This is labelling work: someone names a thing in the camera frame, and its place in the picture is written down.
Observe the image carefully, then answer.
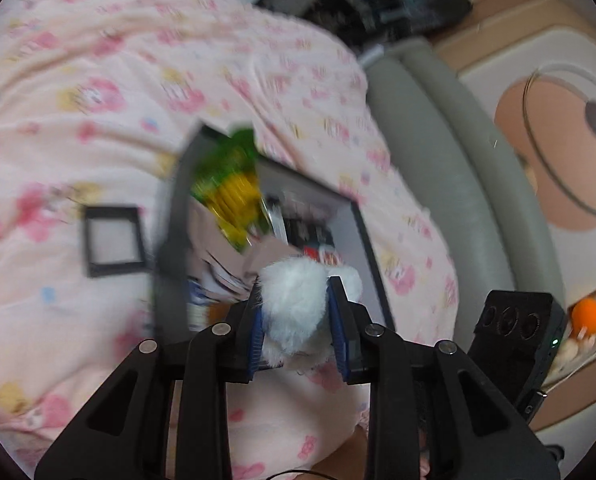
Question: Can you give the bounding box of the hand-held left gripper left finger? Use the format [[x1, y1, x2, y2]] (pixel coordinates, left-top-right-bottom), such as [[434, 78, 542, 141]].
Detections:
[[34, 282, 268, 480]]

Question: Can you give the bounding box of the pink printed blanket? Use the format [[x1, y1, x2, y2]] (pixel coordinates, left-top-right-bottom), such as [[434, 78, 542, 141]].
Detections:
[[0, 0, 460, 480]]

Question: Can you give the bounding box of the cartoon foam play mat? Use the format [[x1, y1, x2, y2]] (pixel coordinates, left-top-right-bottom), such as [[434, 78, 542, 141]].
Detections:
[[430, 0, 596, 433]]

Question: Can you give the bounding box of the black storage box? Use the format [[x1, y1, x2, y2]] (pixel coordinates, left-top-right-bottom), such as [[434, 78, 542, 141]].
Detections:
[[150, 122, 398, 337]]

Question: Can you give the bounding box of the white plush cat toy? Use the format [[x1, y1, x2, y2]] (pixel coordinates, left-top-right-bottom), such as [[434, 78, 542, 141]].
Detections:
[[257, 256, 365, 368]]

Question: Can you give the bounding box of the orange ball toy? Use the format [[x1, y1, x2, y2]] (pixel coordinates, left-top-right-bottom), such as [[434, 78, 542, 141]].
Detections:
[[570, 297, 596, 337]]

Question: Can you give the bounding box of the small black square frame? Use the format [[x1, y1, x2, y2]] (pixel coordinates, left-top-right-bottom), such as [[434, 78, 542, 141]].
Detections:
[[80, 204, 150, 279]]

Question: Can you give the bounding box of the vacuum-packed corn cob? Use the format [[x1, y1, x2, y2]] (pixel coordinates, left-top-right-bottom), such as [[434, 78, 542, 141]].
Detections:
[[190, 129, 265, 254]]

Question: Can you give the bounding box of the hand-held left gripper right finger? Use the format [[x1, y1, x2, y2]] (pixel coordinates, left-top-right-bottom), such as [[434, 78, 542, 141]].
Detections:
[[325, 275, 561, 480]]

